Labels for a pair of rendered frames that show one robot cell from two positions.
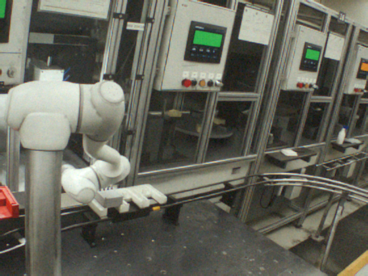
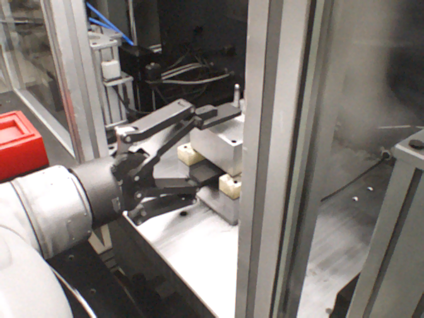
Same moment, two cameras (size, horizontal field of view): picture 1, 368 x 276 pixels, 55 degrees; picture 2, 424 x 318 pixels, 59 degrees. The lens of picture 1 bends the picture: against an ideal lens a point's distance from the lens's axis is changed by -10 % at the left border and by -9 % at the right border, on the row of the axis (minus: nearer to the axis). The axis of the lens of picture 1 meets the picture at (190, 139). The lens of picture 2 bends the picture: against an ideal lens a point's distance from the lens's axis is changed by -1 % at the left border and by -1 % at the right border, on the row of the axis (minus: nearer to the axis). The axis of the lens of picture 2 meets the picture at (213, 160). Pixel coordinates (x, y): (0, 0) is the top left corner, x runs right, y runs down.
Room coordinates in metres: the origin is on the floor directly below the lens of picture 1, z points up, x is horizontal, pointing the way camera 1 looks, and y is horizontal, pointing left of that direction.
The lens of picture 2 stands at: (1.58, 0.18, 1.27)
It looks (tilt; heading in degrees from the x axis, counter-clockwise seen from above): 33 degrees down; 97
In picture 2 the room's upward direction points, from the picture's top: straight up
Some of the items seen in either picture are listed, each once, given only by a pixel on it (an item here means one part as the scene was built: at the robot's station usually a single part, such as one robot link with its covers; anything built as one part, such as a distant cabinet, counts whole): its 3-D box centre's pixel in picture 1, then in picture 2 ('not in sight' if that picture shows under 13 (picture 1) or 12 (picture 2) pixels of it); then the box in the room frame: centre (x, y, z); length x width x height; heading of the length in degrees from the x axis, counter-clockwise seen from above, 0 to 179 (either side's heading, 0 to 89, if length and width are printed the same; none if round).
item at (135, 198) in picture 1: (126, 204); not in sight; (1.55, 0.23, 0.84); 0.36 x 0.14 x 0.10; 136
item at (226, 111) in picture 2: not in sight; (214, 116); (1.53, 0.63, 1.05); 0.07 x 0.03 x 0.01; 46
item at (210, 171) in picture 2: not in sight; (214, 170); (1.53, 0.63, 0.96); 0.07 x 0.03 x 0.01; 46
